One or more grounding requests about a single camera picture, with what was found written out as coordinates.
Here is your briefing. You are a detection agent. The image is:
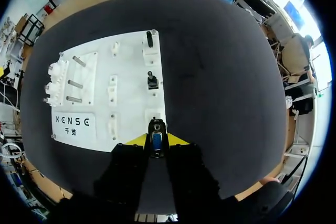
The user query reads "white socket board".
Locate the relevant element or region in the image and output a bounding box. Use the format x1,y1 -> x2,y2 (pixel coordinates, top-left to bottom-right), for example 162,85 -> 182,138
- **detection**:
43,29 -> 166,153

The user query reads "black multi-pin plug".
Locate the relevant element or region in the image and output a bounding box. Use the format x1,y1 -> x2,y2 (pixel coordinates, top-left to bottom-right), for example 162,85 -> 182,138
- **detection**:
145,31 -> 154,48

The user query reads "black plug with blue insert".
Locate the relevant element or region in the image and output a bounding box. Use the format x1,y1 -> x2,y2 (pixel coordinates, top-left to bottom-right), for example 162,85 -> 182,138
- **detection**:
147,119 -> 167,159

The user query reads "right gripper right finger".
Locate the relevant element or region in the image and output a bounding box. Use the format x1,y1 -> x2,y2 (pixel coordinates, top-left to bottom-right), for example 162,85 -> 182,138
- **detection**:
165,132 -> 221,210

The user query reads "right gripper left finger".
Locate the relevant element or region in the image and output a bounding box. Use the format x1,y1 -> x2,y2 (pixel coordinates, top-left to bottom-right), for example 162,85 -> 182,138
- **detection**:
92,133 -> 149,209

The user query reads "person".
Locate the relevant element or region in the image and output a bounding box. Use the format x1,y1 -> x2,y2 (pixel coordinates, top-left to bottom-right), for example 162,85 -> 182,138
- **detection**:
285,34 -> 320,116

